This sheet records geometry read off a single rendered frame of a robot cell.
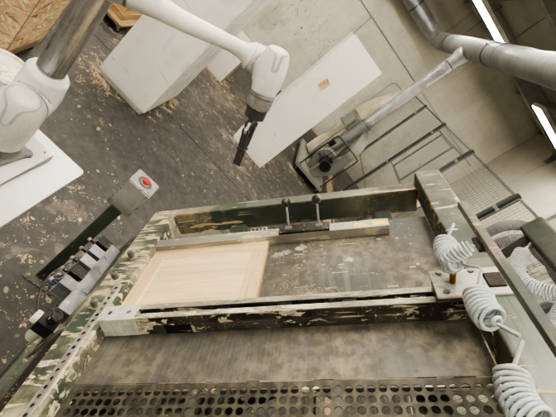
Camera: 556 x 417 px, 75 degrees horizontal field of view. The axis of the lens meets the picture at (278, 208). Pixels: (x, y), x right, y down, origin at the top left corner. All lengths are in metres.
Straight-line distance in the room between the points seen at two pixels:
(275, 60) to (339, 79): 3.67
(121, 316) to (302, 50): 8.49
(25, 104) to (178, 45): 2.29
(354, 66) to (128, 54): 2.61
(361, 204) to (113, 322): 1.06
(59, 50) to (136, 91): 2.34
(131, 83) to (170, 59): 0.46
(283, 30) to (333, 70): 4.55
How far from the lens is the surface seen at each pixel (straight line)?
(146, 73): 3.79
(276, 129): 5.09
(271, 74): 1.26
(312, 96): 4.94
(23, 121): 1.52
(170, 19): 1.26
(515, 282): 0.86
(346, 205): 1.62
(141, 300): 1.38
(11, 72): 2.79
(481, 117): 10.21
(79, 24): 1.51
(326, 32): 9.26
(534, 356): 0.96
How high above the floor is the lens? 1.97
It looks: 23 degrees down
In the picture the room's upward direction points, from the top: 55 degrees clockwise
